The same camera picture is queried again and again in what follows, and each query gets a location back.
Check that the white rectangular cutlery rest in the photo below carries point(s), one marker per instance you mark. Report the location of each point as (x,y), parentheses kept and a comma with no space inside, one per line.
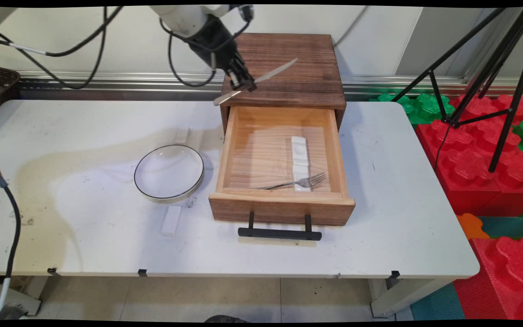
(181,135)
(171,220)

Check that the aluminium wall rail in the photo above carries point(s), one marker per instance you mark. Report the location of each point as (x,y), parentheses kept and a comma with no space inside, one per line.
(379,84)

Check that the white table leg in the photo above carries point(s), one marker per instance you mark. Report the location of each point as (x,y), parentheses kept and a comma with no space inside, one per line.
(397,297)

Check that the large red foam block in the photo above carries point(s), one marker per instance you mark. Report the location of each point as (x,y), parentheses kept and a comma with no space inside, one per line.
(470,168)

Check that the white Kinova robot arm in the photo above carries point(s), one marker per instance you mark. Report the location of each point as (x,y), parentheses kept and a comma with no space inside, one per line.
(184,18)

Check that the black tripod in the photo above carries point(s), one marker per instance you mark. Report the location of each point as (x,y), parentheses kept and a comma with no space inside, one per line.
(502,54)

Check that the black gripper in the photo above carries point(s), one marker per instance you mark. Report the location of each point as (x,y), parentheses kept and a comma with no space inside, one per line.
(216,45)

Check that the red foam block with knobs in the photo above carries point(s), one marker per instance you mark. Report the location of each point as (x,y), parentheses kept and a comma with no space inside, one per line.
(506,277)

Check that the short white ceramic cutlery rest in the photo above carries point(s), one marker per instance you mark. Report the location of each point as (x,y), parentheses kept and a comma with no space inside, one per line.
(301,171)

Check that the white bowl with black rim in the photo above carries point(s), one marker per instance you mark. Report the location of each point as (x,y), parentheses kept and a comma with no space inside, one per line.
(169,172)

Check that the teal foam block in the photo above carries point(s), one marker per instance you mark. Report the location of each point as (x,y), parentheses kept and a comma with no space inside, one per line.
(509,226)

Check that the white robot base foot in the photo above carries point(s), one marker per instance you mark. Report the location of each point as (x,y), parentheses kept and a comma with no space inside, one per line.
(21,299)

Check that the dark wooden drawer cabinet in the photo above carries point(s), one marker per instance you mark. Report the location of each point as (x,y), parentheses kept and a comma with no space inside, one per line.
(298,81)

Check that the silver metal knife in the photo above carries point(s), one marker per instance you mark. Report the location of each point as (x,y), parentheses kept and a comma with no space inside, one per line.
(275,71)

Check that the silver metal fork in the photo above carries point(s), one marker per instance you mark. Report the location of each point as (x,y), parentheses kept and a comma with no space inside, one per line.
(304,182)

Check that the long white ceramic cutlery rest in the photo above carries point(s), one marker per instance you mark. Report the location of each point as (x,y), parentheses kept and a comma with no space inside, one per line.
(299,150)

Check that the teal foam mat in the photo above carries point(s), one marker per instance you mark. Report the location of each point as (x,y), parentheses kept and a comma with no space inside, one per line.
(438,302)

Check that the black table edge clip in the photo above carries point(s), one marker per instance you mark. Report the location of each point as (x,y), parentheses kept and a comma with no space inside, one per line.
(394,274)
(142,272)
(52,271)

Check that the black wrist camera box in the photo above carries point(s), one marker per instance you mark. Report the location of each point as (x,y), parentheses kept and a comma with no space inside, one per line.
(246,12)

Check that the light wooden drawer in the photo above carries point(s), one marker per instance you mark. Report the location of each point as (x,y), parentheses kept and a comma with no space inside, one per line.
(284,206)

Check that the orange foam piece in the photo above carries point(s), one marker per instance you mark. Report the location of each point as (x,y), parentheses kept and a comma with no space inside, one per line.
(471,225)

